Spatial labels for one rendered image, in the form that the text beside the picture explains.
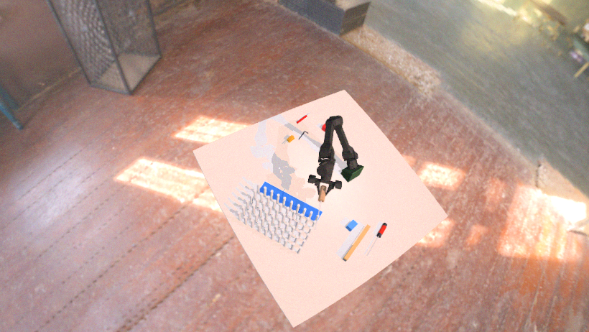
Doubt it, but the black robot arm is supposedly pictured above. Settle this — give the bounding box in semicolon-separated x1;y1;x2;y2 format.
317;115;360;177

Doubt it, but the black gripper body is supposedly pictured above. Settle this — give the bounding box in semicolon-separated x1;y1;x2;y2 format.
307;172;342;190

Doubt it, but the blue tape strip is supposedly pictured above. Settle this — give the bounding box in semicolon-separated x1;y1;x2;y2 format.
259;182;322;221

